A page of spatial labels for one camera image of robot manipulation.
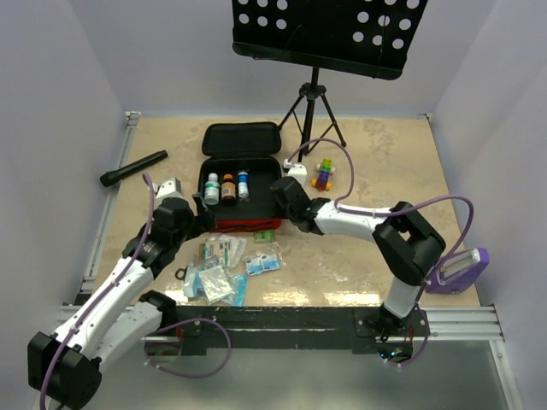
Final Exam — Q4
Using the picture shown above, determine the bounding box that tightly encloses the white gauze plastic bag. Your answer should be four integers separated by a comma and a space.
198, 266, 234, 305

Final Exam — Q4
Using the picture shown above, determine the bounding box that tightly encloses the black music stand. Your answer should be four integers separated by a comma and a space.
232, 0, 427, 157

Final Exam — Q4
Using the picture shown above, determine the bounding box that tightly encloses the brown medicine bottle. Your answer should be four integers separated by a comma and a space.
221, 173, 237, 203

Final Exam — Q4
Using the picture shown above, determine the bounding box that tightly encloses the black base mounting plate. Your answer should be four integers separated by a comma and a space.
146, 306, 430, 355

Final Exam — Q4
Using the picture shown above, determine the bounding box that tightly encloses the white blue medicine bottle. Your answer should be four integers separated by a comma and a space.
238, 171, 250, 201

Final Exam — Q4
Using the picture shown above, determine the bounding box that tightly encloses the blue medical pouch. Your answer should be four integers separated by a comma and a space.
183, 266, 248, 308

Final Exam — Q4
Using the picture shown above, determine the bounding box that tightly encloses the black flashlight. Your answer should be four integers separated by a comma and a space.
99, 150, 168, 187

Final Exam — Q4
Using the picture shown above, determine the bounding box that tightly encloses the bandage strips plastic bag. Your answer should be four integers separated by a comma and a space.
193, 233, 247, 270

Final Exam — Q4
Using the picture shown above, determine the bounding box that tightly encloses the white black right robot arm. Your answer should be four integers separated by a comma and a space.
270, 176, 446, 336

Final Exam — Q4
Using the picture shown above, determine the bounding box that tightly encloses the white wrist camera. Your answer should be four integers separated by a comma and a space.
283, 159, 308, 187
156, 177, 184, 202

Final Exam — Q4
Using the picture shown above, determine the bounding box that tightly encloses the green pill blister pack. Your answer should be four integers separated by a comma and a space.
253, 230, 276, 243

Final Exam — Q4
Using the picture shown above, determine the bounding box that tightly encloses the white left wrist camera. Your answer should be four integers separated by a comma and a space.
156, 177, 184, 202

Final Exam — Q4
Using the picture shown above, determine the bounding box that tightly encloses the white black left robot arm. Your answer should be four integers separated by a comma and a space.
27, 194, 216, 409

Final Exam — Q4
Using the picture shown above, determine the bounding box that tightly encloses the aluminium frame rail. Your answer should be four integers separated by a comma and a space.
55, 111, 141, 328

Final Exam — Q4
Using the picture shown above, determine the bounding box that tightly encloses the colourful toy block car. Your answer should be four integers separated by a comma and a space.
311, 158, 335, 191

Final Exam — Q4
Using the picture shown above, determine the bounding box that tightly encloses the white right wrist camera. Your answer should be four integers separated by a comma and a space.
283, 159, 308, 187

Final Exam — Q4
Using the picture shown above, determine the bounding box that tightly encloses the white green medicine bottle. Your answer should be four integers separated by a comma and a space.
203, 173, 220, 206

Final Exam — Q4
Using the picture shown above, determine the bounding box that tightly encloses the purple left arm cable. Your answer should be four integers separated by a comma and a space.
38, 173, 234, 410

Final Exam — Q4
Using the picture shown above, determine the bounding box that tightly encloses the blue wipes packet bag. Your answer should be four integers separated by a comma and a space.
244, 252, 285, 276

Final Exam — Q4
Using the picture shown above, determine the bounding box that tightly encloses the purple white device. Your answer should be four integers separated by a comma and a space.
426, 248, 490, 295

